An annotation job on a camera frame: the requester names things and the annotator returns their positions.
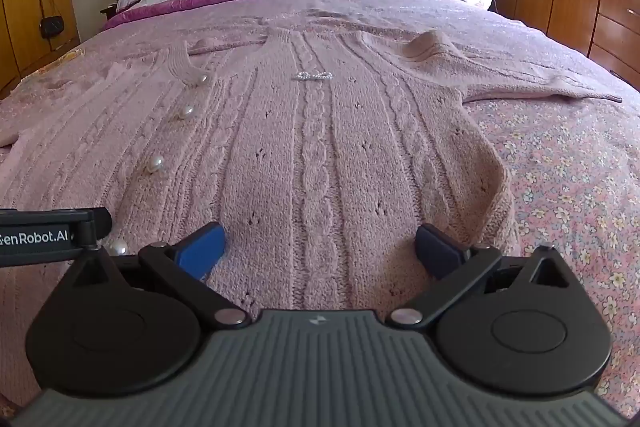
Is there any pink cable-knit cardigan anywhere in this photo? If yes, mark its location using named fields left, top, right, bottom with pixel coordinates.
left=0, top=26, right=624, bottom=323

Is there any pink floral bedspread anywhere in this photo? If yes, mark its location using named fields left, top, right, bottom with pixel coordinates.
left=8, top=0, right=639, bottom=415

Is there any small black hanging purse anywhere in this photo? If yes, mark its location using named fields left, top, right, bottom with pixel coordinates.
left=39, top=15, right=65, bottom=40

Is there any brown wooden dresser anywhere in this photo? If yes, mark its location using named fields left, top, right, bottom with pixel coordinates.
left=494, top=0, right=639, bottom=88

